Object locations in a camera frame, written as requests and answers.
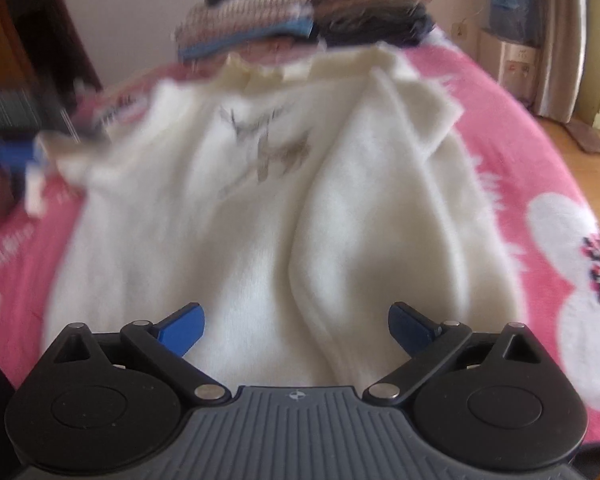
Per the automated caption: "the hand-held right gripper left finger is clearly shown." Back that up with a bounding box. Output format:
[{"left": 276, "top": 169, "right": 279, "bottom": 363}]
[{"left": 54, "top": 302, "right": 232, "bottom": 406}]

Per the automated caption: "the folded blue garment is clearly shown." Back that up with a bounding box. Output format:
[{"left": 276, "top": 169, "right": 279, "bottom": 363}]
[{"left": 179, "top": 17, "right": 315, "bottom": 60}]

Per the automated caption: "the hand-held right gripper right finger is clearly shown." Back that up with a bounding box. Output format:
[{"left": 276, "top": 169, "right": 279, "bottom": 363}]
[{"left": 362, "top": 301, "right": 543, "bottom": 406}]

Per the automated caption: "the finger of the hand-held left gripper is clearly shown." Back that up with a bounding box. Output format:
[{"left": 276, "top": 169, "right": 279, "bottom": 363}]
[{"left": 0, "top": 139, "right": 48, "bottom": 171}]

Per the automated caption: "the beige curtain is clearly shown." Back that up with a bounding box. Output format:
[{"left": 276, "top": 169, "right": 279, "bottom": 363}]
[{"left": 532, "top": 0, "right": 600, "bottom": 126}]

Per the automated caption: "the white water dispenser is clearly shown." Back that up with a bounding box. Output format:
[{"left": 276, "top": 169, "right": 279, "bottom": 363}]
[{"left": 480, "top": 27, "right": 542, "bottom": 109}]

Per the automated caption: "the folded houndstooth knit sweater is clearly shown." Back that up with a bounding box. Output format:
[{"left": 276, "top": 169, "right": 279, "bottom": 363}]
[{"left": 174, "top": 0, "right": 313, "bottom": 48}]

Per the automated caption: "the cream white knit sweater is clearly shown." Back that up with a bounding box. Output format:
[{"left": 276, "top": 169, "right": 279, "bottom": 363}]
[{"left": 40, "top": 42, "right": 523, "bottom": 386}]

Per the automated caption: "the pink floral blanket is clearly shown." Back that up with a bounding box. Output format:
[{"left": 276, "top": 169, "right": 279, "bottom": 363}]
[{"left": 0, "top": 42, "right": 600, "bottom": 461}]

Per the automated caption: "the dark wooden door frame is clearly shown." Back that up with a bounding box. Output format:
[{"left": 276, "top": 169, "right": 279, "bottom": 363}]
[{"left": 0, "top": 0, "right": 102, "bottom": 92}]

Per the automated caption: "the blue covered water bottle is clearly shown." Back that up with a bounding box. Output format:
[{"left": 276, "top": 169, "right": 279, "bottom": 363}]
[{"left": 482, "top": 0, "right": 543, "bottom": 46}]

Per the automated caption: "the brown floor mat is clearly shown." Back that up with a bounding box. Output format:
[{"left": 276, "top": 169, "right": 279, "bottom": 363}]
[{"left": 564, "top": 120, "right": 600, "bottom": 157}]

